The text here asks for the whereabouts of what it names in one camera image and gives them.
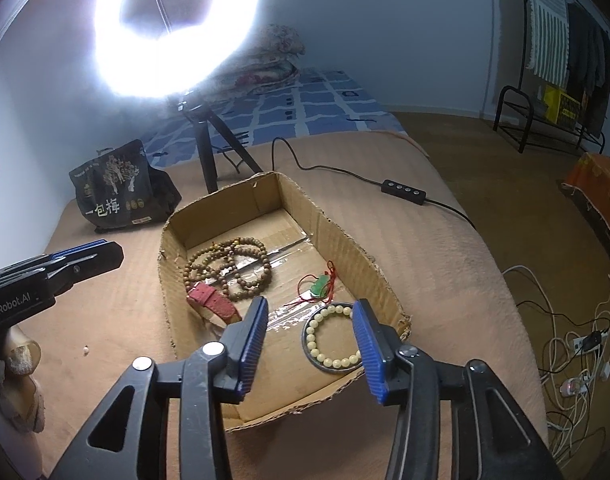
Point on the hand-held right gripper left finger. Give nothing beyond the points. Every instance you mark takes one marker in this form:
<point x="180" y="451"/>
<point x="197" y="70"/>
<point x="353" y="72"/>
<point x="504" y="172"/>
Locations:
<point x="250" y="350"/>

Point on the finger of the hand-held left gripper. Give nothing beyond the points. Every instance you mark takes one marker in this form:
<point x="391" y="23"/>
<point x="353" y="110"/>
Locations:
<point x="92" y="262"/>
<point x="75" y="248"/>

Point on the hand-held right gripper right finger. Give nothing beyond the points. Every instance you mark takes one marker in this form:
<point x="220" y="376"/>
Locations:
<point x="372" y="355"/>

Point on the dark thin bangle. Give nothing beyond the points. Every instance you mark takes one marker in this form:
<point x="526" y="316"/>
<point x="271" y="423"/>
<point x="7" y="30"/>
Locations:
<point x="330" y="371"/>

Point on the cardboard box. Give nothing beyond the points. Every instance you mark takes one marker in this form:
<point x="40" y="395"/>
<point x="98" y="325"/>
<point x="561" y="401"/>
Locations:
<point x="305" y="220"/>

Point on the person's left hand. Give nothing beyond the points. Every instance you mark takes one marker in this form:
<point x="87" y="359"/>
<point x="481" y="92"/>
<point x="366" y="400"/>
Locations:
<point x="20" y="360"/>

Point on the black snack bag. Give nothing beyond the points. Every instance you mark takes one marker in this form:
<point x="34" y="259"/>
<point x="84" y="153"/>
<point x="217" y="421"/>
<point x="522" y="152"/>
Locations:
<point x="120" y="190"/>

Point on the black mini tripod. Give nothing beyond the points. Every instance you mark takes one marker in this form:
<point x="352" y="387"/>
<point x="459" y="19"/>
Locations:
<point x="205" y="150"/>

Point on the white power strip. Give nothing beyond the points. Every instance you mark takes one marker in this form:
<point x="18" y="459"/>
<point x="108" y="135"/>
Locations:
<point x="580" y="344"/>
<point x="574" y="387"/>

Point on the blue patterned bed sheet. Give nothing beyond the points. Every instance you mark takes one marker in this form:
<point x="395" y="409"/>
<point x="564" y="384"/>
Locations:
<point x="315" y="105"/>

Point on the orange cloth covered furniture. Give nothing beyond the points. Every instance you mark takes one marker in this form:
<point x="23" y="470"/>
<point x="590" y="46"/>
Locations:
<point x="597" y="190"/>

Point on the folded floral quilt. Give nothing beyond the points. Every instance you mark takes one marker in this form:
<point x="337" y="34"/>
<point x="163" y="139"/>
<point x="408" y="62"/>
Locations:
<point x="275" y="42"/>

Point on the black shoe rack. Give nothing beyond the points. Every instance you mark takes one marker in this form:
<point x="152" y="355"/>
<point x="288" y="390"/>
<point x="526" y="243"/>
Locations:
<point x="507" y="91"/>

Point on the yellow box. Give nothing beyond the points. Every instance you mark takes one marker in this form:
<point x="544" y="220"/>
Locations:
<point x="560" y="105"/>

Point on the black clothes rack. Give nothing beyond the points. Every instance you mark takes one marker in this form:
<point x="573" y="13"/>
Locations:
<point x="524" y="20"/>

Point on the striped towel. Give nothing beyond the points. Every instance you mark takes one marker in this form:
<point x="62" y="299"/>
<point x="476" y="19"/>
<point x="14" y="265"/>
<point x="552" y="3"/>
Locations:
<point x="550" y="30"/>

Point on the dark hanging clothes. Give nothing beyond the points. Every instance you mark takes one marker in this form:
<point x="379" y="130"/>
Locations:
<point x="590" y="55"/>

